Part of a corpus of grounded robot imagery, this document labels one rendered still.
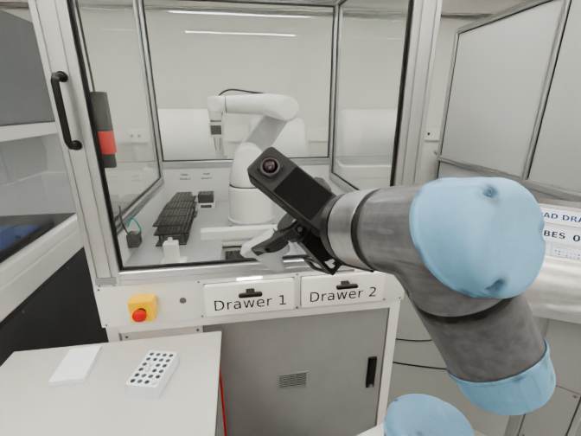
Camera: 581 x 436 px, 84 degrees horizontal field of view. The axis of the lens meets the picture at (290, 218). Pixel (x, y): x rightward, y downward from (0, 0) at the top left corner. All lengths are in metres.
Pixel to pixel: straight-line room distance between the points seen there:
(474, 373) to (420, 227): 0.13
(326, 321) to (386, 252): 1.00
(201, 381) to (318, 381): 0.55
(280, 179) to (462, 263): 0.22
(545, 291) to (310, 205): 0.27
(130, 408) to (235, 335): 0.39
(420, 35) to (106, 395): 1.27
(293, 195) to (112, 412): 0.79
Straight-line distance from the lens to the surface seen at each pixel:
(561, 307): 0.47
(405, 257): 0.23
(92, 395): 1.08
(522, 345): 0.29
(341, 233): 0.29
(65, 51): 1.03
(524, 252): 0.24
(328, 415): 1.56
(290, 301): 1.11
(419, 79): 1.07
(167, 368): 1.01
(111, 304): 1.18
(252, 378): 1.35
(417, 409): 0.58
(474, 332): 0.27
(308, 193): 0.35
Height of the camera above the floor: 1.47
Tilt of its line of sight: 19 degrees down
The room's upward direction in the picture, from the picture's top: straight up
